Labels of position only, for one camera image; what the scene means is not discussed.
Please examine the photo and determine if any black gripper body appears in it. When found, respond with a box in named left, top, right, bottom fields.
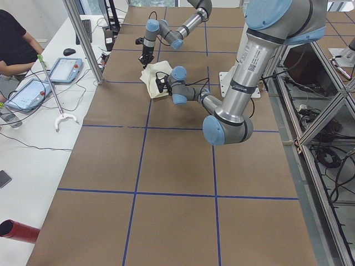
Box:
left=155, top=75, right=171, bottom=96
left=135, top=37, right=154, bottom=67

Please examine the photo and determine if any cream long-sleeve cat shirt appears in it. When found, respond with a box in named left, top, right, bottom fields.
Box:
left=139, top=60, right=173, bottom=99

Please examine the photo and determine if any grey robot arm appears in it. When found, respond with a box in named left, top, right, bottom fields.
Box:
left=135, top=0, right=212, bottom=68
left=164, top=1, right=328, bottom=146

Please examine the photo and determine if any black keyboard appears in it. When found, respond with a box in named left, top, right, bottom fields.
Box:
left=75, top=19, right=92, bottom=45

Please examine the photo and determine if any blue teach pendant far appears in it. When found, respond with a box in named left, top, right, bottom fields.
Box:
left=48, top=58, right=83, bottom=84

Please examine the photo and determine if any blue teach pendant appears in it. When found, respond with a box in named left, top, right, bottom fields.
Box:
left=48, top=58, right=83, bottom=84
left=5, top=79, right=51, bottom=112

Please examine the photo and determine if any black computer mouse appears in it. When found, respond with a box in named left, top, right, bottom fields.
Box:
left=63, top=48, right=76, bottom=57

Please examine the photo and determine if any white grabber reach tool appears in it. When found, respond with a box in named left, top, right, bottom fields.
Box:
left=37, top=54, right=79, bottom=132

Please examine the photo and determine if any blue teach pendant near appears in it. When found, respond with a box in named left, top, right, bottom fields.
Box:
left=5, top=79, right=51, bottom=112

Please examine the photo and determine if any seated person black shirt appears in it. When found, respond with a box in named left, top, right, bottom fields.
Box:
left=1, top=9, right=44, bottom=76

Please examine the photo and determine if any black smartphone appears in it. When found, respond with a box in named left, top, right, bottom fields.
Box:
left=0, top=170, right=12, bottom=188

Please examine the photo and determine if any red fire extinguisher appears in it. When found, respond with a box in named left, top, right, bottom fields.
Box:
left=1, top=219, right=40, bottom=244

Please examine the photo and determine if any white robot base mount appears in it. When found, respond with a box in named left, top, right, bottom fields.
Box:
left=219, top=72, right=261, bottom=99

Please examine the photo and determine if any aluminium frame post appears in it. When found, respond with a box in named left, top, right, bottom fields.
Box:
left=63, top=0, right=104, bottom=84

